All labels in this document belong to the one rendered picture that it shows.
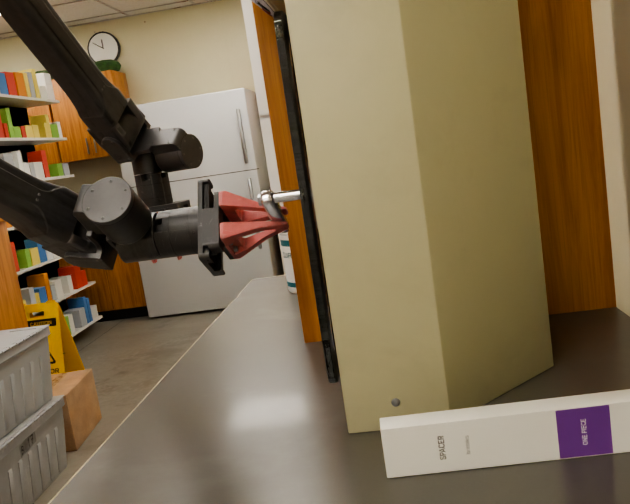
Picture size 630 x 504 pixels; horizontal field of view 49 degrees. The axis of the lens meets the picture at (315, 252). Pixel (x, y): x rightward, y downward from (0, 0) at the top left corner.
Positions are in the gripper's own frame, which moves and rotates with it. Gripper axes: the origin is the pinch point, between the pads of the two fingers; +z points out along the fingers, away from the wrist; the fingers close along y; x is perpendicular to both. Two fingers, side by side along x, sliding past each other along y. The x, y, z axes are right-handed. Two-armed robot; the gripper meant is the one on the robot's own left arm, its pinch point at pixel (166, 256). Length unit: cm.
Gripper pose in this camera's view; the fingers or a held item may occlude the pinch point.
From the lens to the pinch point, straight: 123.5
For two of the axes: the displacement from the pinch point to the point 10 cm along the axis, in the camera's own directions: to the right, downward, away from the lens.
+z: 1.5, 9.8, 1.5
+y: 9.8, -1.4, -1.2
